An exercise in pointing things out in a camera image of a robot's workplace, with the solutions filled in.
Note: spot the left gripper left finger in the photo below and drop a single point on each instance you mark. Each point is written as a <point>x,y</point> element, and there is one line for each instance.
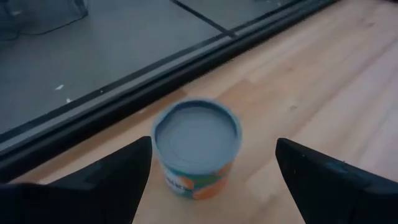
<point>77,199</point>

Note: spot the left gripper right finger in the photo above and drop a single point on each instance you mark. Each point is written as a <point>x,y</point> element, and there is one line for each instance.
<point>342,196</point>

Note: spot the small orange-print teal can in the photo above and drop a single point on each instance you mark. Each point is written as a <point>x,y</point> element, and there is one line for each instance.
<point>196,140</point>

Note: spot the black aluminium table frame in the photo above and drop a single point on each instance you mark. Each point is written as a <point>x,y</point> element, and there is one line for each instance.
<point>124,104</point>

